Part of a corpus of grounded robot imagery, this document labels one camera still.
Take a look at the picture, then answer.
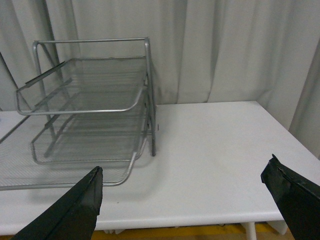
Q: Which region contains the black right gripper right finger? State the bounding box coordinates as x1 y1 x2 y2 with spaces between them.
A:
260 154 320 240

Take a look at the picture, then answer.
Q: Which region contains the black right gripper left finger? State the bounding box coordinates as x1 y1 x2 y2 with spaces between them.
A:
12 166 103 240

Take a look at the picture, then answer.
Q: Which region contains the silver mesh tray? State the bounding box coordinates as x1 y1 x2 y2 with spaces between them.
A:
30 115 146 164
0 112 146 190
16 56 147 116

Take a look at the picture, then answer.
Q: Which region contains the grey curtain backdrop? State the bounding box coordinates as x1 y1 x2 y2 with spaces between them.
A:
0 0 320 156

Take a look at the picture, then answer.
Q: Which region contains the silver mesh rack frame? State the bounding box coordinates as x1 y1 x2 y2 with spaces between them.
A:
32 37 157 157

